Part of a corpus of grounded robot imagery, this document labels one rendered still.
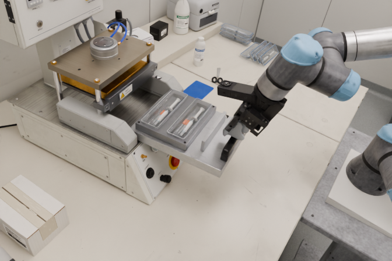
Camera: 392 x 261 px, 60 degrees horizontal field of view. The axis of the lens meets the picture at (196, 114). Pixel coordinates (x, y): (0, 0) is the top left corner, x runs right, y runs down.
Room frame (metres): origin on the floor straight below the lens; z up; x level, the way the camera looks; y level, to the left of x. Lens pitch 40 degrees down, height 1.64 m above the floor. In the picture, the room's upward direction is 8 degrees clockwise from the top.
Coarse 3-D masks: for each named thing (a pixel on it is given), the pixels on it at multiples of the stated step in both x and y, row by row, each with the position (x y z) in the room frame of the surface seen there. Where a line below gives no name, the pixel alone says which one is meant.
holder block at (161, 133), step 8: (184, 104) 0.81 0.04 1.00; (176, 112) 0.77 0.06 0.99; (208, 112) 0.79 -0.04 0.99; (168, 120) 0.73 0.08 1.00; (208, 120) 0.77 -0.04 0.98; (136, 128) 0.70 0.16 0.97; (144, 128) 0.69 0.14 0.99; (152, 128) 0.69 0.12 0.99; (160, 128) 0.69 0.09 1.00; (168, 128) 0.70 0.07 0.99; (200, 128) 0.72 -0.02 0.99; (160, 136) 0.67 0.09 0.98; (168, 136) 0.66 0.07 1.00; (192, 136) 0.68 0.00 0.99; (176, 144) 0.65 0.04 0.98; (184, 144) 0.64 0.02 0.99
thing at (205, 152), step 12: (216, 120) 0.79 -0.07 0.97; (228, 120) 0.80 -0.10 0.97; (204, 132) 0.73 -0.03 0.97; (216, 132) 0.73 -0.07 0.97; (156, 144) 0.66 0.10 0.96; (168, 144) 0.66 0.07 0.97; (192, 144) 0.67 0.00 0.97; (204, 144) 0.65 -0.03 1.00; (216, 144) 0.68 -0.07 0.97; (180, 156) 0.63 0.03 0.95; (192, 156) 0.63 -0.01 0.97; (204, 156) 0.63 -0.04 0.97; (216, 156) 0.64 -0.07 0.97; (204, 168) 0.61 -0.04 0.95; (216, 168) 0.59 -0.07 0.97
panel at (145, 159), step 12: (144, 144) 0.70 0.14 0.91; (132, 156) 0.65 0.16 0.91; (144, 156) 0.66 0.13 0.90; (156, 156) 0.71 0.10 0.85; (168, 156) 0.75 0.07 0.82; (144, 168) 0.65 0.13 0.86; (156, 168) 0.69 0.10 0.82; (168, 168) 0.73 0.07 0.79; (144, 180) 0.63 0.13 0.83; (156, 180) 0.67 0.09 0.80; (156, 192) 0.64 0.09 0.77
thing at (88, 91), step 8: (136, 64) 0.90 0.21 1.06; (144, 64) 0.91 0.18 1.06; (128, 72) 0.85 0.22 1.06; (136, 72) 0.87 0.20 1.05; (64, 80) 0.79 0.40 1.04; (72, 80) 0.78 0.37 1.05; (120, 80) 0.80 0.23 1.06; (72, 88) 0.78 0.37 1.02; (80, 88) 0.77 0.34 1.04; (88, 88) 0.76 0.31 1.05; (104, 88) 0.76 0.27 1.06; (112, 88) 0.76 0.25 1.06; (104, 96) 0.74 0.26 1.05
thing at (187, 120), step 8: (192, 104) 0.81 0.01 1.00; (200, 104) 0.81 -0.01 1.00; (208, 104) 0.82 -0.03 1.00; (184, 112) 0.76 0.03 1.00; (192, 112) 0.77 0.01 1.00; (200, 112) 0.77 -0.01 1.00; (184, 120) 0.73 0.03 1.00; (192, 120) 0.73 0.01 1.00; (176, 128) 0.69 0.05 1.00; (184, 128) 0.69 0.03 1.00; (184, 136) 0.66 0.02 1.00
